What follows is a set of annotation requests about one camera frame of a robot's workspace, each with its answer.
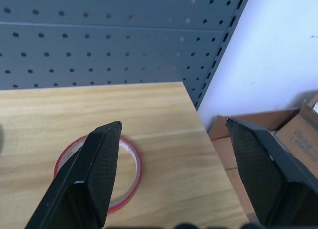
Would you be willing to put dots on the flat brown cardboard box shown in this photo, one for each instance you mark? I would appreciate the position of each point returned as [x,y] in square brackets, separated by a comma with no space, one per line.
[236,169]

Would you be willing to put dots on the open brown cardboard box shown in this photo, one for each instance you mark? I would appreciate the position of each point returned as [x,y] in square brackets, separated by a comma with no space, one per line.
[295,132]

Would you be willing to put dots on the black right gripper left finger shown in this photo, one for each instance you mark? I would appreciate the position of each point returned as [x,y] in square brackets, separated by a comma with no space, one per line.
[84,174]

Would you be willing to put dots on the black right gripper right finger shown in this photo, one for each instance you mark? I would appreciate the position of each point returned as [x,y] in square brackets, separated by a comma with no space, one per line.
[263,169]

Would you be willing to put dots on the grey pegboard panel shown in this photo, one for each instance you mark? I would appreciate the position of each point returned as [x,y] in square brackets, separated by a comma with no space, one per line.
[116,40]

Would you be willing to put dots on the red tape roll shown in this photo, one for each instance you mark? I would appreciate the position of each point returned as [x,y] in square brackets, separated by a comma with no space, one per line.
[134,162]

